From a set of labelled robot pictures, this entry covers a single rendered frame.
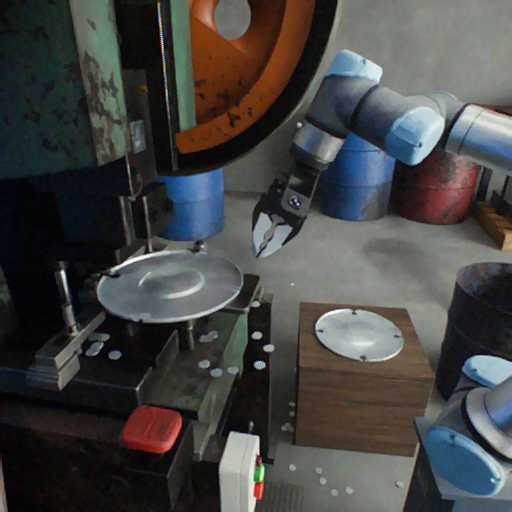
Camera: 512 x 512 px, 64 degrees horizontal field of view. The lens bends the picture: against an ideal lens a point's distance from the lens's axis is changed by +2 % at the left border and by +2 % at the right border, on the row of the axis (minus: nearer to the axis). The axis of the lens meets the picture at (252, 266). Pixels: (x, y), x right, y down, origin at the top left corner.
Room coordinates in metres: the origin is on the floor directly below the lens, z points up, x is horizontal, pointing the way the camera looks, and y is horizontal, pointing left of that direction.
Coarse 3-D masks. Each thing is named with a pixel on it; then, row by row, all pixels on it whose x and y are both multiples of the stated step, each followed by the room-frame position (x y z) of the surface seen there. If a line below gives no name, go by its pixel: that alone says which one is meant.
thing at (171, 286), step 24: (144, 264) 0.80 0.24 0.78; (168, 264) 0.80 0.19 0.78; (192, 264) 0.80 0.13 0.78; (216, 264) 0.80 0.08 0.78; (120, 288) 0.70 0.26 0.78; (144, 288) 0.69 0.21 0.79; (168, 288) 0.69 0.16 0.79; (192, 288) 0.69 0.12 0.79; (216, 288) 0.70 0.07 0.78; (240, 288) 0.70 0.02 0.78; (120, 312) 0.61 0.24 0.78; (144, 312) 0.61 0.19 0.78; (168, 312) 0.61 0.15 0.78; (192, 312) 0.61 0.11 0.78
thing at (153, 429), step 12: (144, 408) 0.41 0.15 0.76; (156, 408) 0.41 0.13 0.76; (132, 420) 0.38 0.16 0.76; (144, 420) 0.38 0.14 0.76; (156, 420) 0.38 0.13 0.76; (168, 420) 0.39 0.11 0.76; (180, 420) 0.39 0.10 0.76; (132, 432) 0.37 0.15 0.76; (144, 432) 0.36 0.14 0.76; (156, 432) 0.37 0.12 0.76; (168, 432) 0.37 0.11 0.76; (132, 444) 0.35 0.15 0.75; (144, 444) 0.35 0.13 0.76; (156, 444) 0.35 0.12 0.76; (168, 444) 0.35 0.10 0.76
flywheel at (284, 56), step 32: (192, 0) 1.09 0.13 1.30; (256, 0) 1.06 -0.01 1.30; (288, 0) 1.01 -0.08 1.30; (320, 0) 1.09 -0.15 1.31; (192, 32) 1.09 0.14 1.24; (256, 32) 1.06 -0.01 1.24; (288, 32) 1.01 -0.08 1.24; (192, 64) 1.09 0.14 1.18; (224, 64) 1.08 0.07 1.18; (256, 64) 1.06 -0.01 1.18; (288, 64) 1.01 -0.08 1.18; (224, 96) 1.08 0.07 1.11; (256, 96) 1.02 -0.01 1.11; (192, 128) 1.06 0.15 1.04; (224, 128) 1.04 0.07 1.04
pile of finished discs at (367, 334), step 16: (320, 320) 1.21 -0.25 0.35; (336, 320) 1.21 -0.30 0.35; (352, 320) 1.21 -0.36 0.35; (368, 320) 1.21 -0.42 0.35; (384, 320) 1.21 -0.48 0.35; (320, 336) 1.12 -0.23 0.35; (336, 336) 1.12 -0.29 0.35; (352, 336) 1.11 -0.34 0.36; (368, 336) 1.11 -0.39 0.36; (384, 336) 1.12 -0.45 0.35; (400, 336) 1.12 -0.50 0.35; (336, 352) 1.03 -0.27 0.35; (352, 352) 1.03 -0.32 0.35; (368, 352) 1.03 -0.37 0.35; (384, 352) 1.03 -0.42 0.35
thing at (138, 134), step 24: (144, 72) 0.80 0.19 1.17; (144, 96) 0.79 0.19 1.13; (144, 120) 0.78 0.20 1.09; (144, 144) 0.76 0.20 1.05; (144, 168) 0.75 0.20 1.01; (144, 192) 0.71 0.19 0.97; (72, 216) 0.68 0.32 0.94; (96, 216) 0.67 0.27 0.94; (120, 216) 0.66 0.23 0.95; (144, 216) 0.68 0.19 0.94; (168, 216) 0.76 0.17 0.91; (72, 240) 0.68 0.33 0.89; (96, 240) 0.67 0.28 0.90; (120, 240) 0.66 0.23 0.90
